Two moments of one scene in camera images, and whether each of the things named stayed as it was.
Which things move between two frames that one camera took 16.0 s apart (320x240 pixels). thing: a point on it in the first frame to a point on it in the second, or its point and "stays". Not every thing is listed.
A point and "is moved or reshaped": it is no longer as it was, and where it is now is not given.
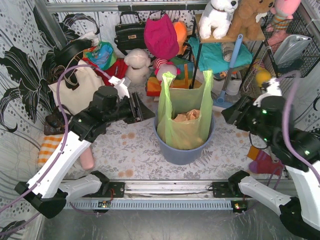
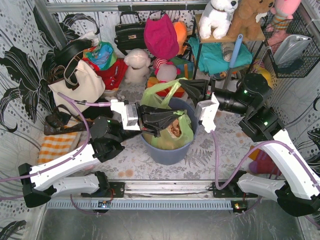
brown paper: [191, 115] to [175, 129]
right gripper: [240, 114] to [208, 90]
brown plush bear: [245, 25] stays
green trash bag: [184, 134] is moved or reshaped
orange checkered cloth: [49, 144] stays
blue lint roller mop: [221, 98] stays
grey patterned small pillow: [227, 49] stays
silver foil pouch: [289, 48] stays
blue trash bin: [180, 156] to [181, 155]
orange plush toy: [181, 31] stays
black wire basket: [294, 49] stays
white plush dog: [216, 18] stays
